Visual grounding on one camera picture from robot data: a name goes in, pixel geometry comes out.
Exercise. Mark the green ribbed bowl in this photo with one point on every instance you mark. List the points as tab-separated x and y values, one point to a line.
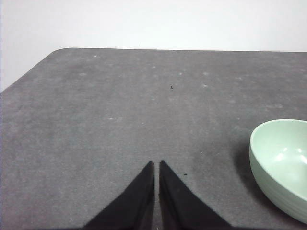
275	167

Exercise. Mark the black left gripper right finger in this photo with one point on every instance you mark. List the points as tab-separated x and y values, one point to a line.
180	206

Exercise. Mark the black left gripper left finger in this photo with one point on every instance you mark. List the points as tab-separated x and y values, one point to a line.
134	206

